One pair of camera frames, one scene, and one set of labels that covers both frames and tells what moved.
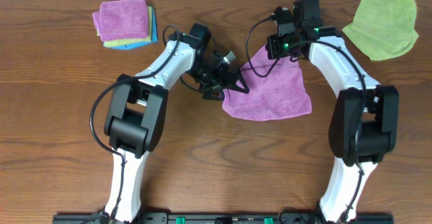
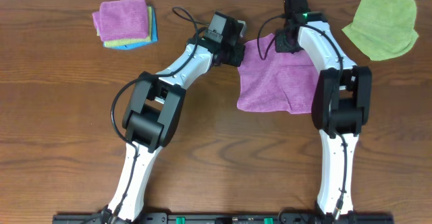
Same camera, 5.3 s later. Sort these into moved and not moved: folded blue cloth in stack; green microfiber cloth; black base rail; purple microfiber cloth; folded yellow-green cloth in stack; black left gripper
Moved: purple microfiber cloth; black left gripper
Not moved: folded yellow-green cloth in stack; folded blue cloth in stack; black base rail; green microfiber cloth
